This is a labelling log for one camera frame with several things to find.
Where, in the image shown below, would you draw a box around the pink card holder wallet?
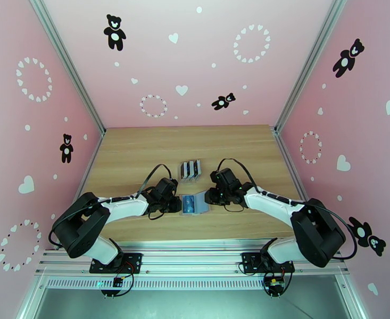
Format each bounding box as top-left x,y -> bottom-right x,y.
179,191 -> 213,217

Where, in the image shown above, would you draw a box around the blue credit card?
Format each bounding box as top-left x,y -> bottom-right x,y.
181,195 -> 196,214

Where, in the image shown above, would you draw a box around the clear acrylic card stand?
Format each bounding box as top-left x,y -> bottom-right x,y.
177,159 -> 203,187

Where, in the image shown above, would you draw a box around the perforated metal strip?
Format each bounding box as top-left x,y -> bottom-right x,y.
44,277 -> 339,291

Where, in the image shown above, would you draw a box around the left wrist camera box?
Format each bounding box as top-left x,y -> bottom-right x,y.
156,177 -> 178,197

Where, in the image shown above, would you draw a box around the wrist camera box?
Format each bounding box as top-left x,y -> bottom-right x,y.
156,177 -> 178,197
210,167 -> 237,187

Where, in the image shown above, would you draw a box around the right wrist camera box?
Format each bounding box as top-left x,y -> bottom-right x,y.
210,167 -> 237,187

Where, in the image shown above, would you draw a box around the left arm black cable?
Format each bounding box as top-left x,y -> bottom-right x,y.
137,163 -> 171,200

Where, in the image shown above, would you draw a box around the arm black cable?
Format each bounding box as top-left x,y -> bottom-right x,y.
137,163 -> 171,200
215,157 -> 259,193

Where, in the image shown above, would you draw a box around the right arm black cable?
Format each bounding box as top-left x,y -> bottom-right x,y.
215,157 -> 259,193

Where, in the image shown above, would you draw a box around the aluminium base frame rails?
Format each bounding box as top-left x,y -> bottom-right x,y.
34,240 -> 351,278

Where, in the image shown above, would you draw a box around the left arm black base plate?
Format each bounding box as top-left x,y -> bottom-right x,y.
89,252 -> 144,274

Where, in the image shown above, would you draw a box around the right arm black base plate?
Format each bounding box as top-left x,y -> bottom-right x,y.
240,252 -> 296,274

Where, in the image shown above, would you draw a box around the left power connector with wires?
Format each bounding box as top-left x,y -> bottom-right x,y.
99,261 -> 136,299

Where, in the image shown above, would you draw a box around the power connector with wires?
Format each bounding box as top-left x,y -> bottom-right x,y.
262,258 -> 297,299
99,261 -> 136,299

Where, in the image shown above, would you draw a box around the right power connector with wires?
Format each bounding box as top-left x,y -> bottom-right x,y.
262,258 -> 297,299

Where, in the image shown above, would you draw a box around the aluminium corner post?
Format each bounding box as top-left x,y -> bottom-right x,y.
27,0 -> 106,138
273,0 -> 349,138

